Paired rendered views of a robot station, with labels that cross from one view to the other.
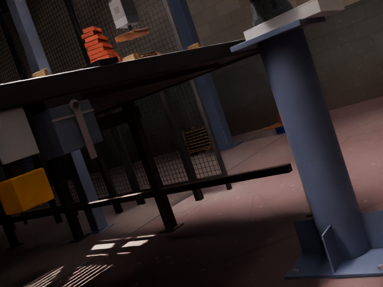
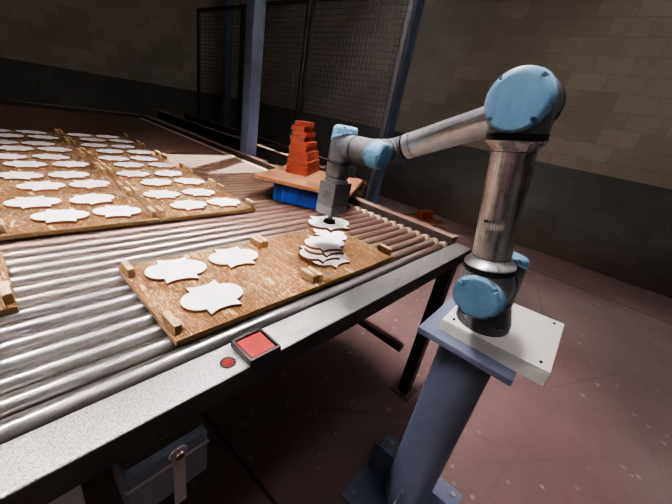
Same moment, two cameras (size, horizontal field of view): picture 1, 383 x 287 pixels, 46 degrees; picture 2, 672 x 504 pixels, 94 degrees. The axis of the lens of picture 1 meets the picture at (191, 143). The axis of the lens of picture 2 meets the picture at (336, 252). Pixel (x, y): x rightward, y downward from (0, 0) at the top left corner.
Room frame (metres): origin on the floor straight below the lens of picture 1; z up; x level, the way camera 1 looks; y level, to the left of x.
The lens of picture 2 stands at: (0.85, 0.05, 1.41)
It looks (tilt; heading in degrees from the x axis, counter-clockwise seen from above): 24 degrees down; 359
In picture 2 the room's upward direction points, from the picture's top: 11 degrees clockwise
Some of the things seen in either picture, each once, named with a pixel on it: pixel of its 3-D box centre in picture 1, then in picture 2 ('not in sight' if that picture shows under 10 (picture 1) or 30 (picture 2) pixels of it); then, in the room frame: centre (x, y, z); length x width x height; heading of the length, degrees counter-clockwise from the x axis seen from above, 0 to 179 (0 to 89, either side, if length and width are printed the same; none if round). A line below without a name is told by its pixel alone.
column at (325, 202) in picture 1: (314, 144); (434, 426); (1.66, -0.43, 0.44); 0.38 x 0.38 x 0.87; 53
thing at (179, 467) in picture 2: (68, 130); (161, 457); (1.21, 0.30, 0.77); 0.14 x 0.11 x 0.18; 141
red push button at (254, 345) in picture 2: not in sight; (255, 346); (1.37, 0.18, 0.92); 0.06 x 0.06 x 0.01; 51
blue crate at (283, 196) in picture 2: not in sight; (308, 191); (2.58, 0.25, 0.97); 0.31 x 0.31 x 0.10; 80
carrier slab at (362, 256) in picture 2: not in sight; (325, 250); (1.92, 0.08, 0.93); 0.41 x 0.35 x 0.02; 141
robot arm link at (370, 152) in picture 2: not in sight; (372, 152); (1.80, -0.01, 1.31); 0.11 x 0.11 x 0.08; 53
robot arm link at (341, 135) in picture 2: not in sight; (343, 145); (1.85, 0.08, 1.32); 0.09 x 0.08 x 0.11; 53
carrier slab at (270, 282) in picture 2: not in sight; (224, 279); (1.60, 0.34, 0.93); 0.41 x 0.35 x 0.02; 141
